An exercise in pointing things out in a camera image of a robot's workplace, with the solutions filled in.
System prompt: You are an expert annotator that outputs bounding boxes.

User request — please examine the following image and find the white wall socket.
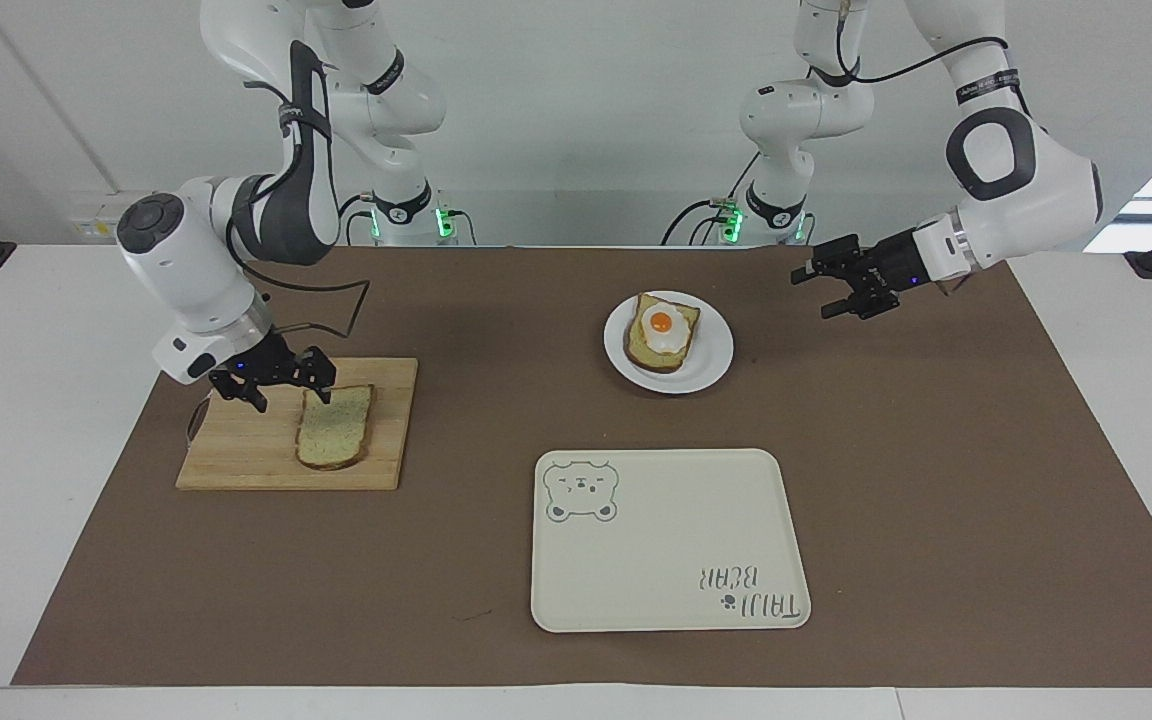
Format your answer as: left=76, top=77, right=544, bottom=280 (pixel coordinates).
left=72, top=192, right=149, bottom=243

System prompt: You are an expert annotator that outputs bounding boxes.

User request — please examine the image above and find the wooden cutting board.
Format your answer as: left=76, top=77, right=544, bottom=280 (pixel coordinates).
left=175, top=357, right=420, bottom=492

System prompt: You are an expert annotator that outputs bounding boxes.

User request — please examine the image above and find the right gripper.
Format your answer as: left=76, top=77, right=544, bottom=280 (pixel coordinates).
left=208, top=331, right=339, bottom=414

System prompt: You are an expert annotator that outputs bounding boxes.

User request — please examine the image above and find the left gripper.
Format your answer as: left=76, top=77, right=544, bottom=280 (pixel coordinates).
left=790, top=230, right=941, bottom=322

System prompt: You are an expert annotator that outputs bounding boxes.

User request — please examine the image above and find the plain bread slice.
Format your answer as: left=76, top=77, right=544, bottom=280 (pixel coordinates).
left=295, top=383, right=378, bottom=472

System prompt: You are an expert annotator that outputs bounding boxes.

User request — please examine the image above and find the fried egg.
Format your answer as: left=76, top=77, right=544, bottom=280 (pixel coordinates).
left=640, top=302, right=693, bottom=352

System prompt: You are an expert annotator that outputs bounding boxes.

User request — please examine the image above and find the white round plate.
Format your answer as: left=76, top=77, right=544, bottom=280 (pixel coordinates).
left=603, top=290, right=736, bottom=396

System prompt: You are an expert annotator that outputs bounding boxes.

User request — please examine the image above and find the cream tray with bear print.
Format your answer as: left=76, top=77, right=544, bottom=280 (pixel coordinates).
left=530, top=447, right=813, bottom=635

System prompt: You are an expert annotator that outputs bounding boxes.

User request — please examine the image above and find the bread slice under egg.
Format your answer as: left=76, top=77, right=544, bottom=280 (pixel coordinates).
left=623, top=292, right=703, bottom=375

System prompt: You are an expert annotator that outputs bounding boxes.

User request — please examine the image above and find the black cable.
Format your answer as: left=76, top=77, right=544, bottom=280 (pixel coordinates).
left=828, top=0, right=1033, bottom=113
left=662, top=198, right=729, bottom=247
left=337, top=192, right=379, bottom=247
left=224, top=222, right=373, bottom=341

